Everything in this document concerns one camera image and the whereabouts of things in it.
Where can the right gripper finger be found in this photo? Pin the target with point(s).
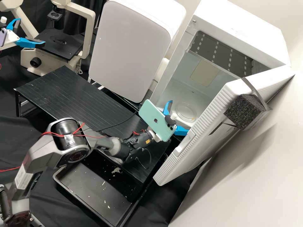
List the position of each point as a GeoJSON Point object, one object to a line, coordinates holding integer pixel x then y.
{"type": "Point", "coordinates": [167, 109]}
{"type": "Point", "coordinates": [182, 131]}

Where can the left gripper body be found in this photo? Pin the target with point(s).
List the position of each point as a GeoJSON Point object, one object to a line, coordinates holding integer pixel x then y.
{"type": "Point", "coordinates": [11, 37]}

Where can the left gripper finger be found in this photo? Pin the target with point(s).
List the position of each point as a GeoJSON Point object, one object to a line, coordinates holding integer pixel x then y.
{"type": "Point", "coordinates": [28, 42]}
{"type": "Point", "coordinates": [11, 24]}

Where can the petri dish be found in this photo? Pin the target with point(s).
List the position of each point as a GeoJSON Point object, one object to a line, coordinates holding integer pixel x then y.
{"type": "Point", "coordinates": [187, 112]}

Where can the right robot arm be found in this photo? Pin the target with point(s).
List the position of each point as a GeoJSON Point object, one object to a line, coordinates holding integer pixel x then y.
{"type": "Point", "coordinates": [68, 142]}

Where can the incubator door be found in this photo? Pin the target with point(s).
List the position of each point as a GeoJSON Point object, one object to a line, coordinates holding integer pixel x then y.
{"type": "Point", "coordinates": [201, 142]}

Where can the white incubator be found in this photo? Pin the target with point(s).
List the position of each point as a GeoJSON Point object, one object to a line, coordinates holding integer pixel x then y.
{"type": "Point", "coordinates": [236, 30]}

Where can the cream microscope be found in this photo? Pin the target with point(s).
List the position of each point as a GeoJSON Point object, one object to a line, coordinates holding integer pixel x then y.
{"type": "Point", "coordinates": [47, 59]}

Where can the white box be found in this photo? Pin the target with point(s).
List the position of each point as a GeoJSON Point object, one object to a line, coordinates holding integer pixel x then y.
{"type": "Point", "coordinates": [130, 47]}

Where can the black tray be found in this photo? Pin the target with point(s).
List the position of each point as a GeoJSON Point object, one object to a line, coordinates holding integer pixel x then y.
{"type": "Point", "coordinates": [94, 189]}

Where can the left wrist camera phone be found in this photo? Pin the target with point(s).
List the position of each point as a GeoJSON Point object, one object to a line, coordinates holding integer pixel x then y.
{"type": "Point", "coordinates": [2, 35]}

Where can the wrist camera phone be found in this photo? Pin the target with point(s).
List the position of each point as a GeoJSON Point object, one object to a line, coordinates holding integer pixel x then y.
{"type": "Point", "coordinates": [2, 35]}
{"type": "Point", "coordinates": [153, 118]}

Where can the right wrist camera phone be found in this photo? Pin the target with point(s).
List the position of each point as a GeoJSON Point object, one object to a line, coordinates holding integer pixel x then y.
{"type": "Point", "coordinates": [153, 118]}

